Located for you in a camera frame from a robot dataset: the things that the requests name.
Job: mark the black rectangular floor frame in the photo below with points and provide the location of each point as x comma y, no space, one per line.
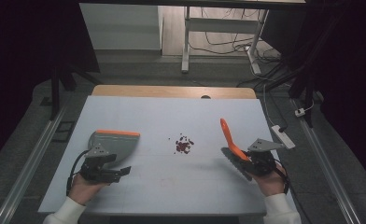
64,131

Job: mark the person's right hand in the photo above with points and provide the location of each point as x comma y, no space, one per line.
270,183

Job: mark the grey dustpan with orange edge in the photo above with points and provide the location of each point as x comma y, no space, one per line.
115,144

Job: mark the small white adapter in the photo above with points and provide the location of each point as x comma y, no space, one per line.
300,112

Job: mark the pile of small red beans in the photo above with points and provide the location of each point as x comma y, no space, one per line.
183,146

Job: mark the black table grommet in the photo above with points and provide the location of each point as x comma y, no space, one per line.
205,97

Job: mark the wooden table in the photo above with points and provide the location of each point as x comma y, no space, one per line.
159,91

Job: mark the dark curtain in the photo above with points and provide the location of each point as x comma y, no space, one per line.
19,46
352,77

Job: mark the white table mat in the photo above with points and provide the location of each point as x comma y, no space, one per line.
171,180

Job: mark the person's left hand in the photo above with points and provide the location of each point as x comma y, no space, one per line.
84,189

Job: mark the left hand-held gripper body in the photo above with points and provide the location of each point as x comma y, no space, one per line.
98,174

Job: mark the white cabinet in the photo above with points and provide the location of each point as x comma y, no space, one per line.
122,28

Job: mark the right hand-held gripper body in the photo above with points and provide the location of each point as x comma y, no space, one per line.
262,163

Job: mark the black metal stand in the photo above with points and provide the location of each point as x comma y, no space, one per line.
55,93
308,90

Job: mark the white power strip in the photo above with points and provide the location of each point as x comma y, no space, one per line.
283,137

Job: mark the white desk frame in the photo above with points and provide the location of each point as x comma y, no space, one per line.
221,25

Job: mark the aluminium floor rail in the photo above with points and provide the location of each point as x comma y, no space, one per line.
327,168
28,169

